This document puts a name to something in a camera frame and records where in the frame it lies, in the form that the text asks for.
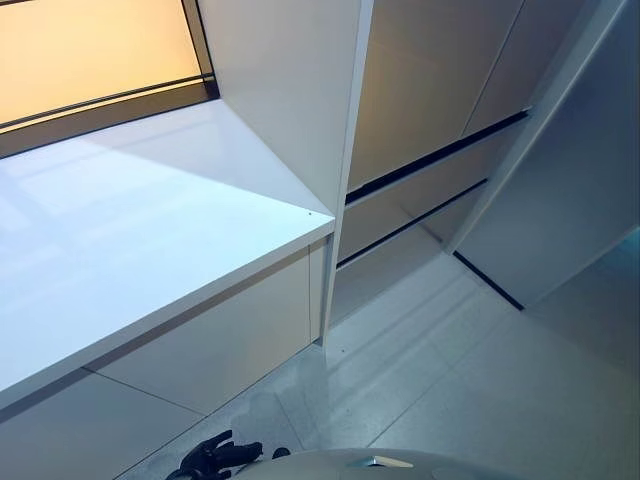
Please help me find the amber window dark frame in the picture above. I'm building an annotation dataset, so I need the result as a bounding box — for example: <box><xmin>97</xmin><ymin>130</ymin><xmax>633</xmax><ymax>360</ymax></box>
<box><xmin>0</xmin><ymin>0</ymin><xmax>222</xmax><ymax>160</ymax></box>

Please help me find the silver robot torso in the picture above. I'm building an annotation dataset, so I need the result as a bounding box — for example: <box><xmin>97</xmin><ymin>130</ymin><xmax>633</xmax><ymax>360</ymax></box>
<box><xmin>219</xmin><ymin>446</ymin><xmax>506</xmax><ymax>480</ymax></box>

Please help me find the white low counter cabinet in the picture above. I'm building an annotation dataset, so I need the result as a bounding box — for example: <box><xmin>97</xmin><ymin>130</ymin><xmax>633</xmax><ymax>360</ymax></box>
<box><xmin>0</xmin><ymin>99</ymin><xmax>337</xmax><ymax>436</ymax></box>

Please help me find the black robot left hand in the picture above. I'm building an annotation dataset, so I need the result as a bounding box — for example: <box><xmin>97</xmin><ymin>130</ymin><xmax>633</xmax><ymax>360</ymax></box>
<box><xmin>166</xmin><ymin>428</ymin><xmax>265</xmax><ymax>480</ymax></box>

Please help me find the stainless steel side panel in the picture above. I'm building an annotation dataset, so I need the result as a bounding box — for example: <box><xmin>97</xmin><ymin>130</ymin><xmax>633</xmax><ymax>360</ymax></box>
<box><xmin>451</xmin><ymin>0</ymin><xmax>640</xmax><ymax>312</ymax></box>

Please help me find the tall white cabinet panel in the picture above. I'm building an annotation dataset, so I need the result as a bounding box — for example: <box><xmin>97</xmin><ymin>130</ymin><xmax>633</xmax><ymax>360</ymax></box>
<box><xmin>196</xmin><ymin>0</ymin><xmax>376</xmax><ymax>362</ymax></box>

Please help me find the stainless steel fridge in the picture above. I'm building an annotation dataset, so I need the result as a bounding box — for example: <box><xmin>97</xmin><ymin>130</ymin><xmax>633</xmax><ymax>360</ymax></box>
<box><xmin>329</xmin><ymin>0</ymin><xmax>536</xmax><ymax>334</ymax></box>

